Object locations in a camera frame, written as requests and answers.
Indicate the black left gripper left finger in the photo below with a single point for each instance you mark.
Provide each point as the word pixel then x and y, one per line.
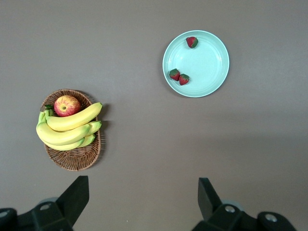
pixel 69 207

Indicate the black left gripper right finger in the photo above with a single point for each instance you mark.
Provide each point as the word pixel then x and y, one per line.
pixel 209 207

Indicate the red toy strawberry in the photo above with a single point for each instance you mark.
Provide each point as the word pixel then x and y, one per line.
pixel 191 42
pixel 184 79
pixel 174 74

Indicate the light green round plate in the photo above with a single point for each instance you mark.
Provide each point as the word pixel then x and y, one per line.
pixel 199 65

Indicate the brown wicker basket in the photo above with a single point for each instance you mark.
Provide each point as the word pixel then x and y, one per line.
pixel 74 158

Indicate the yellow banana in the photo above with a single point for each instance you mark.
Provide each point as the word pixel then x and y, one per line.
pixel 72 120
pixel 69 145
pixel 60 136

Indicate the red yellow apple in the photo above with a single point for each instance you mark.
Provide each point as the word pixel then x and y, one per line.
pixel 66 106

